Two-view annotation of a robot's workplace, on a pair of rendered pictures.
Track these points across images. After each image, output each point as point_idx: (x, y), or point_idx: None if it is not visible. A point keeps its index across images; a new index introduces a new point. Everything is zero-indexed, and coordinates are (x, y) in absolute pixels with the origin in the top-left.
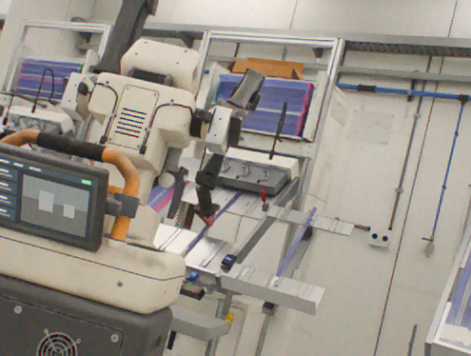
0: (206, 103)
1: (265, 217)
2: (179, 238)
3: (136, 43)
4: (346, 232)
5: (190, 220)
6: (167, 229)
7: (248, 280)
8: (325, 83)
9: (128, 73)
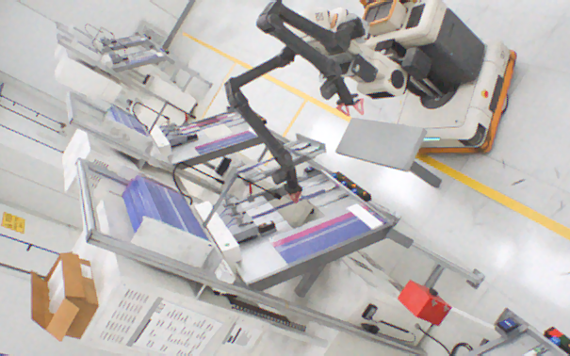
0: (186, 246)
1: (260, 192)
2: (322, 201)
3: (310, 9)
4: (239, 162)
5: (279, 315)
6: (325, 209)
7: (315, 139)
8: (125, 176)
9: (328, 10)
